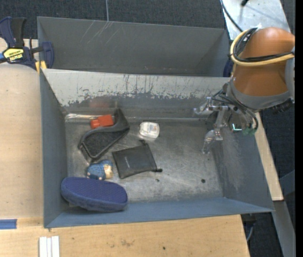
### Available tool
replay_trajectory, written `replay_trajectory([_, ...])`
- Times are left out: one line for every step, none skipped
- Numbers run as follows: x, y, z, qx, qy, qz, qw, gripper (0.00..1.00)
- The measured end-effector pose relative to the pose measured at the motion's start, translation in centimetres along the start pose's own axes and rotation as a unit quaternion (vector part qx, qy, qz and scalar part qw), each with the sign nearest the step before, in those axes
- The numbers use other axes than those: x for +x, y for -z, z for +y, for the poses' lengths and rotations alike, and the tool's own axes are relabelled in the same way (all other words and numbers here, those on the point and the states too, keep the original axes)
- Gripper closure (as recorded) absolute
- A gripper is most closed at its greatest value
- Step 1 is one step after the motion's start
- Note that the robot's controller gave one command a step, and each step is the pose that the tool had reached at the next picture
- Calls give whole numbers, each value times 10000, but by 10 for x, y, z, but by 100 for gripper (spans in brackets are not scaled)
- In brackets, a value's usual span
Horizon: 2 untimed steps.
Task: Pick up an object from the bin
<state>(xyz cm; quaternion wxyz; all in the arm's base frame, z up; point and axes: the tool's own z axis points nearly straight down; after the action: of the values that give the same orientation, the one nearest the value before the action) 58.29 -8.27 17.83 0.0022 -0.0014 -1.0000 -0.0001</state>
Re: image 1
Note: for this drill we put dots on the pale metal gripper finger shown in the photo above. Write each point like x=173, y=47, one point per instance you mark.
x=202, y=109
x=211, y=139

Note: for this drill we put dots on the grey metal bin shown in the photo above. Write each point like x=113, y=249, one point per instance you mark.
x=183, y=159

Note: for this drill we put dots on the white clear plastic case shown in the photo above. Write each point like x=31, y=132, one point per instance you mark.
x=149, y=130

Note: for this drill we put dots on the orange-red small block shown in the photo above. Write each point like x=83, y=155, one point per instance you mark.
x=104, y=121

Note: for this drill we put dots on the black mesh curved pad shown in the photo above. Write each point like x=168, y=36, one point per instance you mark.
x=102, y=140

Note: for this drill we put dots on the blue toy animal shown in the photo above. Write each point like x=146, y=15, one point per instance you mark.
x=97, y=170

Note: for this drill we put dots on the clear plastic packet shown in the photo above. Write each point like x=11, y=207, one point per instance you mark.
x=77, y=116

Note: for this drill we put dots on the dark blue slipper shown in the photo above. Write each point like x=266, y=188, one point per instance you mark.
x=94, y=194

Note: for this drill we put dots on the pale wood flat board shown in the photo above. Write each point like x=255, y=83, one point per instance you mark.
x=15, y=143

